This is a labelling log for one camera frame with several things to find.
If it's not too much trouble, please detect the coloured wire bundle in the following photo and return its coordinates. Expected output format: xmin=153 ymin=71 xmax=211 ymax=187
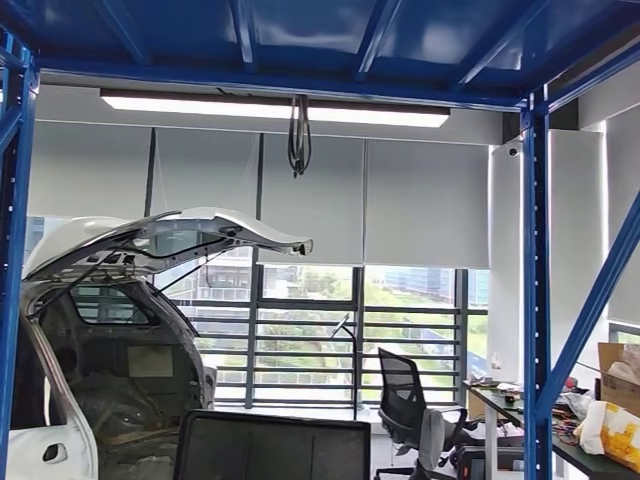
xmin=551 ymin=417 xmax=581 ymax=446

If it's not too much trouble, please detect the black equipment case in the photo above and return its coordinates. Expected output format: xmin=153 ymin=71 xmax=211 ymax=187
xmin=454 ymin=442 xmax=526 ymax=480

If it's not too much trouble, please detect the grey jacket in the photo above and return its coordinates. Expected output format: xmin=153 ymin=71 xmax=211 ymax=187
xmin=417 ymin=408 xmax=446 ymax=473

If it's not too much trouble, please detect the black hanging cable loop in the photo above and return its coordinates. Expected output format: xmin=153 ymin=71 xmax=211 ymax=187
xmin=287 ymin=94 xmax=312 ymax=179

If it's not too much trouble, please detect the clear plastic bag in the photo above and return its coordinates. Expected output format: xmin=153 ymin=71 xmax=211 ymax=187
xmin=559 ymin=392 xmax=596 ymax=422

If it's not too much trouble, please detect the dark window frame with railing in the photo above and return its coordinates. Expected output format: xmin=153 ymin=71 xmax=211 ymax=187
xmin=145 ymin=127 xmax=490 ymax=411

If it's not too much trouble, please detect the black mesh office chair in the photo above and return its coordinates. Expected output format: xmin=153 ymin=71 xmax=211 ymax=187
xmin=374 ymin=347 xmax=471 ymax=480

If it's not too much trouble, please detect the dark top work desk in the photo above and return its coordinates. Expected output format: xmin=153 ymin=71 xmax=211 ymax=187
xmin=462 ymin=382 xmax=640 ymax=480

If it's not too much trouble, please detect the grey roller blind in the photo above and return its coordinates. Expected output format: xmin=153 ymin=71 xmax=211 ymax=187
xmin=260 ymin=134 xmax=365 ymax=268
xmin=365 ymin=139 xmax=491 ymax=271
xmin=607 ymin=105 xmax=640 ymax=326
xmin=152 ymin=129 xmax=261 ymax=223
xmin=27 ymin=121 xmax=152 ymax=220

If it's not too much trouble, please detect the black panel part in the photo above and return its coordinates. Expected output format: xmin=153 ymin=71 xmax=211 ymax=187
xmin=172 ymin=409 xmax=372 ymax=480

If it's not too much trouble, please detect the long ceiling light strip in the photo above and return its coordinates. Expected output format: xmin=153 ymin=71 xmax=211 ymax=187
xmin=100 ymin=89 xmax=452 ymax=129

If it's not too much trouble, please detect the black floor stand round base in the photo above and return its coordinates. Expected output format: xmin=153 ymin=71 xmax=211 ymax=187
xmin=330 ymin=314 xmax=359 ymax=422

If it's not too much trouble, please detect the white and yellow plastic bag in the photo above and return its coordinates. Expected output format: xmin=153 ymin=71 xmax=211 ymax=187
xmin=574 ymin=400 xmax=640 ymax=473

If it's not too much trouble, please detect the printed cardboard box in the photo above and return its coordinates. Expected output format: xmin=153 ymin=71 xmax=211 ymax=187
xmin=597 ymin=342 xmax=640 ymax=419

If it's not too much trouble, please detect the blue steel shelf rack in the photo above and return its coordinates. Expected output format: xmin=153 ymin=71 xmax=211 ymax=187
xmin=0 ymin=0 xmax=640 ymax=480

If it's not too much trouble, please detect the white car body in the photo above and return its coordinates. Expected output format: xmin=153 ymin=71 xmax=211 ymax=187
xmin=7 ymin=207 xmax=315 ymax=480

